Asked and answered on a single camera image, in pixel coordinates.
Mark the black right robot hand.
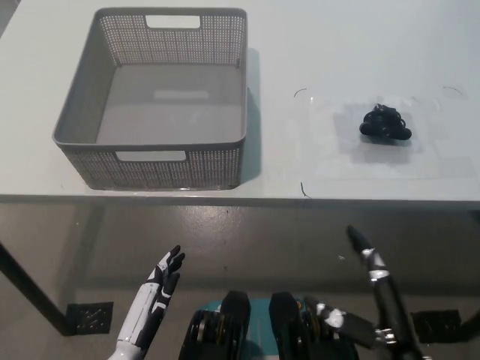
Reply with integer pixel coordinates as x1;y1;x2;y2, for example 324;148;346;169
304;224;425;360

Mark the grey perforated plastic basket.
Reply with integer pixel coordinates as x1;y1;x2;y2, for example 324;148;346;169
52;7;249;191

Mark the black floor plate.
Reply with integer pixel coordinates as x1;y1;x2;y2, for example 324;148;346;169
65;301;114;335
410;309;463;343

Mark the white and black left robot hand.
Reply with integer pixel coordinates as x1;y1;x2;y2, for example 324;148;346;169
115;244;187;348

